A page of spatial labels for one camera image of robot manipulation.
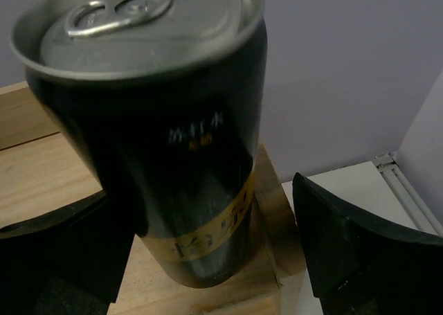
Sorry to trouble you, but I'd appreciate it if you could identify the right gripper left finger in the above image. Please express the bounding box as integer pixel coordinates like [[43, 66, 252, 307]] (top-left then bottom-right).
[[1, 191, 134, 314]]

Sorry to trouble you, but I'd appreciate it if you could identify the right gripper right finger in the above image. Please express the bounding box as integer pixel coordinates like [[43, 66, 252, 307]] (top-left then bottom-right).
[[293, 173, 442, 314]]

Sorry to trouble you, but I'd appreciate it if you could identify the black can yellow label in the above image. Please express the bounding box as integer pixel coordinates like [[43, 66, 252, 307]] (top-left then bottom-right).
[[10, 0, 267, 289]]

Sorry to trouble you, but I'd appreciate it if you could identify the wooden two-tier shelf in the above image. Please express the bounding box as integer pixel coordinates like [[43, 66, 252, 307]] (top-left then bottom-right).
[[1, 82, 305, 314]]

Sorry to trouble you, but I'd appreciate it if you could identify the aluminium side rail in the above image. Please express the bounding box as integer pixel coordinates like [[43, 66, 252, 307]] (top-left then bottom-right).
[[372, 154, 442, 237]]

